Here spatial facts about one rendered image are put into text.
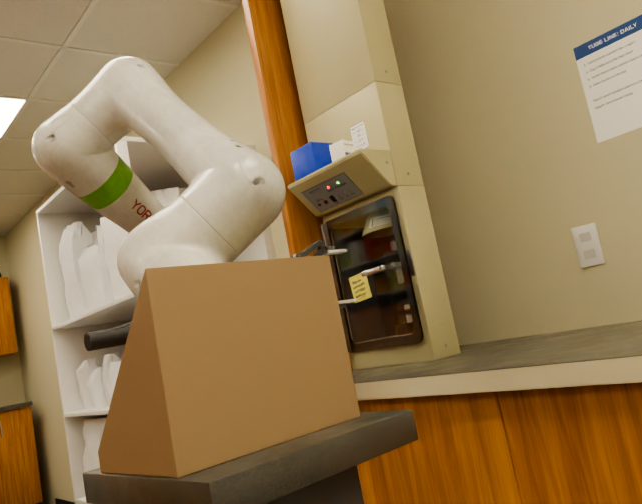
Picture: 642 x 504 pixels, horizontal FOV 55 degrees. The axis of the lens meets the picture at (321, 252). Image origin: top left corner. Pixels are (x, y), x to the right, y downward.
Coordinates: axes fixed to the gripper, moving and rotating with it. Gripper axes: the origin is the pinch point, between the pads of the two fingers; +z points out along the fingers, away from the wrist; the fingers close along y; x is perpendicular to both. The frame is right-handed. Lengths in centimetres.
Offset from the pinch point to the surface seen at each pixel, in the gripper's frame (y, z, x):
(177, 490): -28, -80, -54
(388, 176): 23.8, 12.4, -10.9
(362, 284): -1.8, 13.7, 8.3
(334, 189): 25.7, 8.3, 6.2
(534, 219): 8, 58, -23
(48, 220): 75, -4, 213
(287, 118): 56, 13, 26
